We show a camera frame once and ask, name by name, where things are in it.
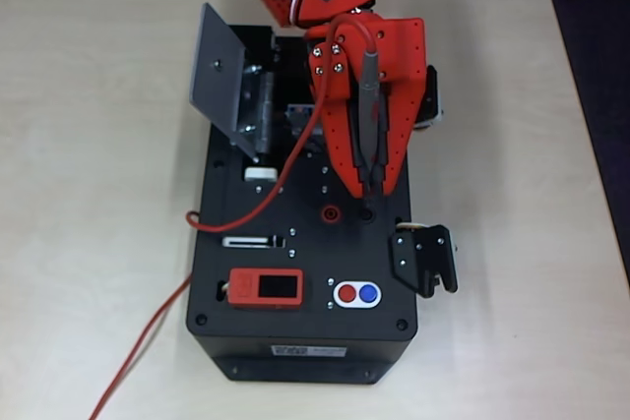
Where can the grey hinged door panel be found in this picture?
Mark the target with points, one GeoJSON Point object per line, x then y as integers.
{"type": "Point", "coordinates": [216, 76]}

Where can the white slider rail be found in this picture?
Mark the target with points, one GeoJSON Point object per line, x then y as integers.
{"type": "Point", "coordinates": [246, 242]}

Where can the red banana socket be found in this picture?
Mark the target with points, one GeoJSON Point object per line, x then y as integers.
{"type": "Point", "coordinates": [331, 215]}

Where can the white rectangular block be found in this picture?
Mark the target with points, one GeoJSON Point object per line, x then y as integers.
{"type": "Point", "coordinates": [262, 174]}

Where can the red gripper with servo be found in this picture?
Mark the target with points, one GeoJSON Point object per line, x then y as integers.
{"type": "Point", "coordinates": [401, 66]}

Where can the white label sticker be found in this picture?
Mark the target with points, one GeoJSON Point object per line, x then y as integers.
{"type": "Point", "coordinates": [307, 351]}

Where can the blue push button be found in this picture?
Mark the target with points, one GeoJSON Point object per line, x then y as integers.
{"type": "Point", "coordinates": [368, 292]}

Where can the red and blue buttons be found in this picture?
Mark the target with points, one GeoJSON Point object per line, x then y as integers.
{"type": "Point", "coordinates": [358, 293]}

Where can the red push button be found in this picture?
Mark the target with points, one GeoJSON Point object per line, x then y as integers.
{"type": "Point", "coordinates": [348, 292]}

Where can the black square block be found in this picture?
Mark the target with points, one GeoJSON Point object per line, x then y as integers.
{"type": "Point", "coordinates": [256, 43]}

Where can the grey terminal block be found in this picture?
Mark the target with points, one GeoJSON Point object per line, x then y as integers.
{"type": "Point", "coordinates": [300, 120]}

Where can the red display module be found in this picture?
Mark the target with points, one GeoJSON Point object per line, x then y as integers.
{"type": "Point", "coordinates": [266, 287]}

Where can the grey test probe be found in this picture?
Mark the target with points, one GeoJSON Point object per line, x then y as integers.
{"type": "Point", "coordinates": [370, 95]}

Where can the black task box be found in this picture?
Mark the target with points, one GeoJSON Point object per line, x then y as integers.
{"type": "Point", "coordinates": [305, 326]}

